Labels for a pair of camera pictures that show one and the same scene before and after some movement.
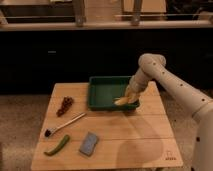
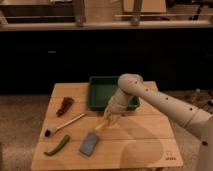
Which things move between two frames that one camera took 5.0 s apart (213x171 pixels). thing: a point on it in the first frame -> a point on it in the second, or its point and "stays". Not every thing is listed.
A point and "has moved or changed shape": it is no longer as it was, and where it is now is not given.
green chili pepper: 59,148 stays
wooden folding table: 73,137 stays
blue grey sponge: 88,144 stays
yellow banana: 126,100 has moved or changed shape
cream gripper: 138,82 -> 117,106
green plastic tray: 104,90 stays
